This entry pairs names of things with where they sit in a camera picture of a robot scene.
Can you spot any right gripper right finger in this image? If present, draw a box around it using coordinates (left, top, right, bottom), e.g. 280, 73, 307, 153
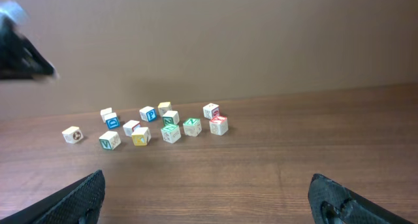
308, 174, 411, 224

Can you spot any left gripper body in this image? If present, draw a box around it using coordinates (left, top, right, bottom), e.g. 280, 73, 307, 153
1, 16, 57, 80

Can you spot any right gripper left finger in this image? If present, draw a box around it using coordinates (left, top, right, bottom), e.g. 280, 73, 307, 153
1, 170, 105, 224

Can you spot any teal-edged wooden block V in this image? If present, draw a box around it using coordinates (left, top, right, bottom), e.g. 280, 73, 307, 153
99, 131, 121, 150

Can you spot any green wooden block Z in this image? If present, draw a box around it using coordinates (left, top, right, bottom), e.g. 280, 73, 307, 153
161, 124, 181, 144

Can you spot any yellow wooden block left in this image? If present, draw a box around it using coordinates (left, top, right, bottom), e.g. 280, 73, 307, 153
62, 126, 84, 144

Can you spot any yellow wooden block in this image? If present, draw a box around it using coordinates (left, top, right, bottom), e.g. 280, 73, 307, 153
62, 126, 84, 144
157, 102, 172, 116

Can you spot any blue-edged wooden block A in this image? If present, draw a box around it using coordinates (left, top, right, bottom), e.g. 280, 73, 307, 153
104, 112, 120, 130

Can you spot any plain wooden block centre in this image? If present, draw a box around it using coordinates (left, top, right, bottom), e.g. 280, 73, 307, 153
123, 120, 141, 136

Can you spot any yellow-edged wooden block K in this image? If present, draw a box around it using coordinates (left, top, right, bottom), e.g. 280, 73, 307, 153
131, 127, 152, 146

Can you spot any red-edged wooden block top left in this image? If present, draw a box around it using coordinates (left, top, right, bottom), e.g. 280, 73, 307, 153
100, 107, 113, 123

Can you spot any blue-edged wooden block P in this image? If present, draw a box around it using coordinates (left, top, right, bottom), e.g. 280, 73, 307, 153
139, 106, 157, 122

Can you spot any dark green block Z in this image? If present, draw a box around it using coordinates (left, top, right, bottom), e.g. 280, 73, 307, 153
162, 110, 180, 126

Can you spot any yellow wooden block top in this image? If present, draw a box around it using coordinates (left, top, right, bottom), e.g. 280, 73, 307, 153
157, 102, 172, 116

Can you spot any green wooden block N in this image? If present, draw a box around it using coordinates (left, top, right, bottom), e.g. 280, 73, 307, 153
183, 118, 202, 137

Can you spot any red wooden letter block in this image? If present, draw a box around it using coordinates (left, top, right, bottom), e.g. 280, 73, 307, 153
209, 116, 229, 136

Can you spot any plain wooden block bird picture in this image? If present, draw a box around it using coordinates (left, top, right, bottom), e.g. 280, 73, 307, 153
202, 103, 219, 120

